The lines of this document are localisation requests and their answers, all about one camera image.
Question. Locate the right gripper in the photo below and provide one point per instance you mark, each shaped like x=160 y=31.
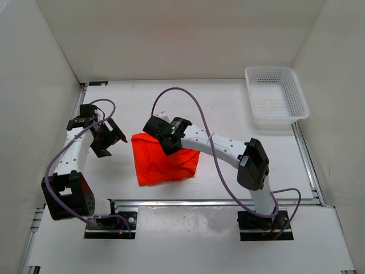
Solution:
x=169 y=151

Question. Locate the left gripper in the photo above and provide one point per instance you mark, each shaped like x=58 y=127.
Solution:
x=100 y=149

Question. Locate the orange shorts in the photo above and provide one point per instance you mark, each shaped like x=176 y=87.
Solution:
x=153 y=167

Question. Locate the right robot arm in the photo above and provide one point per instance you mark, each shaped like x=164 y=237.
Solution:
x=249 y=159

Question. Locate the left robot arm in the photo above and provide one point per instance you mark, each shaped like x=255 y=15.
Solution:
x=66 y=191

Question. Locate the white plastic basket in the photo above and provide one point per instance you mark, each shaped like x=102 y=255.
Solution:
x=276 y=97

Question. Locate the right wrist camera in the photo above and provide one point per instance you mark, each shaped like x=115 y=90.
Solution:
x=156 y=124

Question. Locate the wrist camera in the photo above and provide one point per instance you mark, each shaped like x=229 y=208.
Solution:
x=156 y=124
x=89 y=111

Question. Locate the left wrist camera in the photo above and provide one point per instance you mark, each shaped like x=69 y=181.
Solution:
x=89 y=111

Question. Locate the aluminium front rail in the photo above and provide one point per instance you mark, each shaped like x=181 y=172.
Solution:
x=249 y=203

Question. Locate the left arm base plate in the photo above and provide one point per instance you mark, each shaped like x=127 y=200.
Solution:
x=114 y=227

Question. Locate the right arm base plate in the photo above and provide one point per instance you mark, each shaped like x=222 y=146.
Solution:
x=253 y=228

